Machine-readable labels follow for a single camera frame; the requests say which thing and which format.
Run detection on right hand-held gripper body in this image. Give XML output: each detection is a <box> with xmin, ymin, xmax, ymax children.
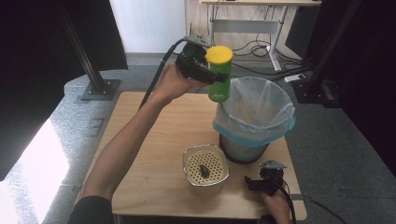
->
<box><xmin>258</xmin><ymin>159</ymin><xmax>289</xmax><ymax>196</ymax></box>

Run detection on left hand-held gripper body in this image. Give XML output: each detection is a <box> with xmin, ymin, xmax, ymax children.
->
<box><xmin>175</xmin><ymin>33</ymin><xmax>213</xmax><ymax>72</ymax></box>

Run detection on green can with yellow lid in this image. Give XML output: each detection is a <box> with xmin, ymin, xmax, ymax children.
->
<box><xmin>205</xmin><ymin>45</ymin><xmax>234</xmax><ymax>104</ymax></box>

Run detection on black mesh waste bin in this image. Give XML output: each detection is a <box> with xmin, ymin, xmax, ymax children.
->
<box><xmin>219</xmin><ymin>133</ymin><xmax>271</xmax><ymax>165</ymax></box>

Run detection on cream container with perforated strainer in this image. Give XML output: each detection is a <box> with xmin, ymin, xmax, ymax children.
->
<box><xmin>181</xmin><ymin>143</ymin><xmax>231</xmax><ymax>199</ymax></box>

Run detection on dark brown clump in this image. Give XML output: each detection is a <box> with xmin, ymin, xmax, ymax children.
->
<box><xmin>199</xmin><ymin>163</ymin><xmax>211</xmax><ymax>180</ymax></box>

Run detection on translucent bin liner bag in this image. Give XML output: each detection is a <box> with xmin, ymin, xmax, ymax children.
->
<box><xmin>212</xmin><ymin>76</ymin><xmax>297</xmax><ymax>148</ymax></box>

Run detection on person's right hand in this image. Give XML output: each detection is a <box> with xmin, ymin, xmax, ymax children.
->
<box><xmin>261</xmin><ymin>189</ymin><xmax>292</xmax><ymax>220</ymax></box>

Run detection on person's left hand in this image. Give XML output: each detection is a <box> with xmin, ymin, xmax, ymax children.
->
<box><xmin>152</xmin><ymin>63</ymin><xmax>208</xmax><ymax>105</ymax></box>

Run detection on white-framed desk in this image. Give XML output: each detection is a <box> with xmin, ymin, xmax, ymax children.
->
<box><xmin>199</xmin><ymin>0</ymin><xmax>322</xmax><ymax>73</ymax></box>

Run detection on white power strip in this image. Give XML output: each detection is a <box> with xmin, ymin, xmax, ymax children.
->
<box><xmin>283</xmin><ymin>73</ymin><xmax>306</xmax><ymax>83</ymax></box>

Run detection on black metal stand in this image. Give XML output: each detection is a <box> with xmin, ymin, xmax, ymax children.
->
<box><xmin>57</xmin><ymin>0</ymin><xmax>121</xmax><ymax>102</ymax></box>
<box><xmin>290</xmin><ymin>0</ymin><xmax>363</xmax><ymax>108</ymax></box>

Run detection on black curtain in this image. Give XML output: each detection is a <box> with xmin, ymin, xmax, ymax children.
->
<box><xmin>284</xmin><ymin>0</ymin><xmax>396</xmax><ymax>178</ymax></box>
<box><xmin>0</xmin><ymin>0</ymin><xmax>129</xmax><ymax>183</ymax></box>

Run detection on person's dark sleeve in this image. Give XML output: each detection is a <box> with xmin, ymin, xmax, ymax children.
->
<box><xmin>65</xmin><ymin>195</ymin><xmax>115</xmax><ymax>224</ymax></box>

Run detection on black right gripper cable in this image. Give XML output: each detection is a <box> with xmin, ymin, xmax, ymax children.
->
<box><xmin>262</xmin><ymin>172</ymin><xmax>298</xmax><ymax>224</ymax></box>

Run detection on long black floor cable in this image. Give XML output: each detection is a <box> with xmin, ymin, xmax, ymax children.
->
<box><xmin>232</xmin><ymin>60</ymin><xmax>309</xmax><ymax>78</ymax></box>

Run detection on tangle of black cables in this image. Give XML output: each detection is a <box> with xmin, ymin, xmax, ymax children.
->
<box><xmin>232</xmin><ymin>29</ymin><xmax>304</xmax><ymax>67</ymax></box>

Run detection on thin black floor cable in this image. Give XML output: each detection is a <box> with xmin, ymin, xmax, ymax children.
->
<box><xmin>306</xmin><ymin>195</ymin><xmax>349</xmax><ymax>224</ymax></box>

